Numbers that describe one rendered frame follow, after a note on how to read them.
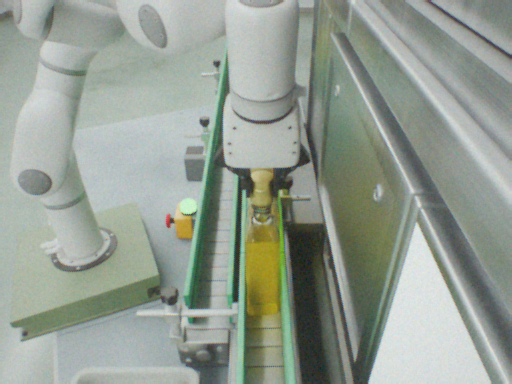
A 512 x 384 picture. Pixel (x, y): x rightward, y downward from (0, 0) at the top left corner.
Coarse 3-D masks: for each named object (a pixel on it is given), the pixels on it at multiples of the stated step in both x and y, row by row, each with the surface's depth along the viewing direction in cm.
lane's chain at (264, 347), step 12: (252, 324) 76; (264, 324) 76; (276, 324) 76; (252, 336) 74; (264, 336) 74; (276, 336) 74; (252, 348) 73; (264, 348) 73; (276, 348) 72; (252, 360) 71; (264, 360) 71; (276, 360) 71; (252, 372) 69; (264, 372) 69; (276, 372) 69
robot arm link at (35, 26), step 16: (16, 0) 62; (32, 0) 59; (48, 0) 58; (96, 0) 60; (112, 0) 57; (16, 16) 63; (32, 16) 60; (48, 16) 62; (32, 32) 63; (48, 32) 64
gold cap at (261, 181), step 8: (256, 176) 62; (264, 176) 62; (272, 176) 62; (256, 184) 61; (264, 184) 61; (272, 184) 62; (256, 192) 62; (264, 192) 62; (272, 192) 63; (256, 200) 63; (264, 200) 63; (272, 200) 64
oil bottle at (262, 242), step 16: (256, 224) 66; (272, 224) 67; (256, 240) 66; (272, 240) 67; (256, 256) 68; (272, 256) 69; (256, 272) 71; (272, 272) 71; (256, 288) 73; (272, 288) 73; (256, 304) 76; (272, 304) 76
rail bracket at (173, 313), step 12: (168, 288) 67; (168, 300) 65; (144, 312) 69; (156, 312) 69; (168, 312) 68; (180, 312) 68; (192, 312) 69; (204, 312) 69; (216, 312) 69; (228, 312) 69; (180, 324) 71; (180, 336) 72
